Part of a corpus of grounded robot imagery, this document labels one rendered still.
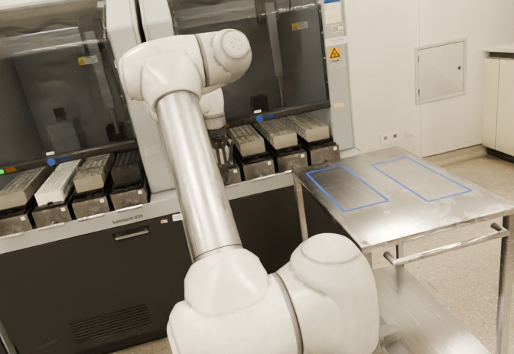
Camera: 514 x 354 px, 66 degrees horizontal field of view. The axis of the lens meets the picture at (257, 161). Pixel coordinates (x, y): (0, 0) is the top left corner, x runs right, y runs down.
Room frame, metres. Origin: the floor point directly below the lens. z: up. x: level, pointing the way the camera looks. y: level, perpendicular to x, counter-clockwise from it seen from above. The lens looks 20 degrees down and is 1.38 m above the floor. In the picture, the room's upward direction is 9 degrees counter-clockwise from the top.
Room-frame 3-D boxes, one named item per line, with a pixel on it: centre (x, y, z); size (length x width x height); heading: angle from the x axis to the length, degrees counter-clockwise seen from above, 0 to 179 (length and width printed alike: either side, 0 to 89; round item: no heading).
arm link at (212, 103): (1.55, 0.15, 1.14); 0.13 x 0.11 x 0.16; 103
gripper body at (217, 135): (1.55, 0.14, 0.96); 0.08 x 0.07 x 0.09; 99
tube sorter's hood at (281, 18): (1.93, -0.03, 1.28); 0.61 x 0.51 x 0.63; 99
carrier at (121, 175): (1.59, 0.56, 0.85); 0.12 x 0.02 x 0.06; 100
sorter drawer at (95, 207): (1.80, 0.75, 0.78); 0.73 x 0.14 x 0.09; 9
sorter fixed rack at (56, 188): (1.64, 0.87, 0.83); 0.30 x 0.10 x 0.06; 9
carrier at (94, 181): (1.57, 0.71, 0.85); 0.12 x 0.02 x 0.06; 100
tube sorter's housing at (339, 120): (2.12, 0.00, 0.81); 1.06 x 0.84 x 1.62; 9
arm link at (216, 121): (1.55, 0.14, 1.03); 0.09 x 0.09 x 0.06
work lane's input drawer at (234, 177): (1.88, 0.20, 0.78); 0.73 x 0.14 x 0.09; 9
